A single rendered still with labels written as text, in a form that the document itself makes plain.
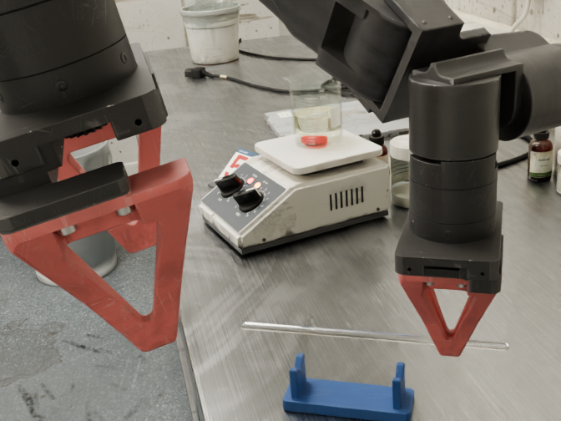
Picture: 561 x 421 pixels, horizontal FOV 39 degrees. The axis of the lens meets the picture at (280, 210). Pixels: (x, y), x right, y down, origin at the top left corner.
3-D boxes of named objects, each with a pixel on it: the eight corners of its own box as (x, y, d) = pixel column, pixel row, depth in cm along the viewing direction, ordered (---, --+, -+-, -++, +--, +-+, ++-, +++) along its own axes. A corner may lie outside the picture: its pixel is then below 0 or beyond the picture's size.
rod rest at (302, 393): (281, 411, 63) (278, 372, 62) (293, 386, 66) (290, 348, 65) (409, 425, 60) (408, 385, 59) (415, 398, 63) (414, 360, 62)
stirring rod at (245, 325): (239, 323, 62) (509, 345, 56) (241, 319, 62) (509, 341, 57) (240, 330, 62) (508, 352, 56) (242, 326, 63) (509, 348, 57)
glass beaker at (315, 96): (344, 134, 101) (341, 68, 98) (346, 151, 95) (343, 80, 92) (288, 138, 101) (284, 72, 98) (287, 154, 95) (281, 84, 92)
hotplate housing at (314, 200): (240, 259, 89) (234, 192, 86) (199, 221, 100) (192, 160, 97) (407, 213, 98) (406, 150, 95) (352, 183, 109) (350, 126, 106)
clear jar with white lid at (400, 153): (447, 198, 101) (447, 137, 98) (422, 214, 97) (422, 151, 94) (406, 190, 105) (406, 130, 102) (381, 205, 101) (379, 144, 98)
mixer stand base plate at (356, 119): (289, 150, 123) (288, 144, 123) (262, 118, 141) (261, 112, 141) (469, 124, 129) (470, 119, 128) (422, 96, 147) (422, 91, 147)
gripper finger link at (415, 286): (500, 324, 61) (505, 210, 58) (497, 377, 55) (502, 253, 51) (410, 317, 63) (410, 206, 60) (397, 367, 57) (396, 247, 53)
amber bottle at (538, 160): (523, 174, 107) (526, 118, 104) (546, 173, 107) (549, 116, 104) (531, 183, 104) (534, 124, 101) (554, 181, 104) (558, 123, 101)
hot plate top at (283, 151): (295, 176, 90) (295, 169, 89) (251, 149, 100) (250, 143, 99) (386, 154, 94) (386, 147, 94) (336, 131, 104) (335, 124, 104)
